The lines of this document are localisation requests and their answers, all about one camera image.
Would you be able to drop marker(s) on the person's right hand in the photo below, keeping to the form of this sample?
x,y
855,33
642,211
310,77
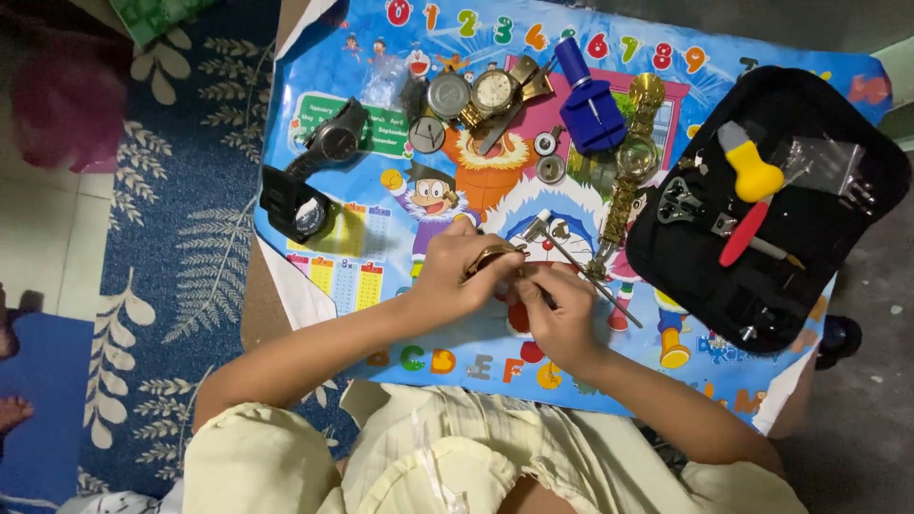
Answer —
x,y
564,321

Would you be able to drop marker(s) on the gold watch case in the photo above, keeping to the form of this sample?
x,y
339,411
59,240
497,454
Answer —
x,y
493,257

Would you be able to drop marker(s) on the black zip tool case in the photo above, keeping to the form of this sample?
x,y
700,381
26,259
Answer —
x,y
764,214

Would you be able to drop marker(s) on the blue leaf patterned rug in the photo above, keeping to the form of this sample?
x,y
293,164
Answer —
x,y
178,250

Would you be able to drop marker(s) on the metal case opener wrench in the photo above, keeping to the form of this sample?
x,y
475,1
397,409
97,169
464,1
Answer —
x,y
680,201

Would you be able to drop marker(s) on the blue floor mat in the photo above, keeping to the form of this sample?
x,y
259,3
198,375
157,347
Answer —
x,y
39,407

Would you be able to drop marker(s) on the colourful cartoon poster mat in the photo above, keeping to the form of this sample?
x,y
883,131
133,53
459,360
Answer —
x,y
543,214

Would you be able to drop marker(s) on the grey watch dial face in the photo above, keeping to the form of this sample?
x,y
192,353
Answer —
x,y
427,134

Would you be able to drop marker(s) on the clear plastic parts bag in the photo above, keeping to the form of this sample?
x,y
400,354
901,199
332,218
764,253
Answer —
x,y
821,168

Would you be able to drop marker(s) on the person's left hand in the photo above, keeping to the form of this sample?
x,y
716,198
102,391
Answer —
x,y
446,275

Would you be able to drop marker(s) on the small round silver watch part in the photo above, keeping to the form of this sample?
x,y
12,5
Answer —
x,y
550,169

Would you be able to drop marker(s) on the gold metal watch band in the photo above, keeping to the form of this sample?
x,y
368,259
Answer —
x,y
632,171

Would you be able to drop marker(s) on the gold wristwatch with white dial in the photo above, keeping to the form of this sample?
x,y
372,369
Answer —
x,y
493,96

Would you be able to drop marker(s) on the silver round watch case back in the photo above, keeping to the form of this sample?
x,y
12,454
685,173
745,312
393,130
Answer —
x,y
448,95

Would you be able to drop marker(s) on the green patterned object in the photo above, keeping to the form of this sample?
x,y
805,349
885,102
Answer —
x,y
153,18

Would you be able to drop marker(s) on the pink blurred object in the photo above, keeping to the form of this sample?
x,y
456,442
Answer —
x,y
68,107

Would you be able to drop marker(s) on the person's cream clothing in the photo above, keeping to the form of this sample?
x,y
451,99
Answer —
x,y
457,457

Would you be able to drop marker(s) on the small metal hammer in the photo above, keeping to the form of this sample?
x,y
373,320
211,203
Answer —
x,y
571,257

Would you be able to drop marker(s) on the black square digital wristwatch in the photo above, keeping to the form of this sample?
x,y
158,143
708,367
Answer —
x,y
296,207

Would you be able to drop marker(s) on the black round wristwatch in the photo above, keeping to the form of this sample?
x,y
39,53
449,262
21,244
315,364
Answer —
x,y
332,143

